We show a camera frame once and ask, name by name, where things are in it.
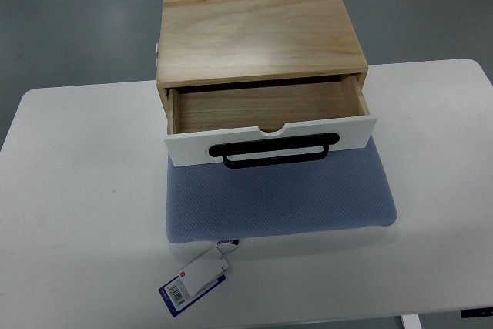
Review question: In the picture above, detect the white top drawer black handle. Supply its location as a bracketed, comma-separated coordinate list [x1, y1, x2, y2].
[165, 74, 377, 166]

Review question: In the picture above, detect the wooden drawer cabinet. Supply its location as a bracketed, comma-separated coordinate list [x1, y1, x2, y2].
[156, 0, 368, 111]

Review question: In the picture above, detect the blue grey cushion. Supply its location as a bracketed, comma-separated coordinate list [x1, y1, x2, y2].
[166, 140, 397, 243]

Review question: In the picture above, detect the white clip behind cabinet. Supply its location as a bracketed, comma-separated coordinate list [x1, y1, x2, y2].
[154, 43, 159, 71]

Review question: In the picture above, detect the white blue product tag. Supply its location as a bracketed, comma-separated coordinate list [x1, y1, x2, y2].
[159, 247, 230, 317]

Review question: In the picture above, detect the white table leg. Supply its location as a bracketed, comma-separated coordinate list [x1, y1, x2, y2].
[401, 314, 423, 329]

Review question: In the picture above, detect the black table control panel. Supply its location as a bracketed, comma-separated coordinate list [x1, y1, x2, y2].
[460, 307, 493, 318]

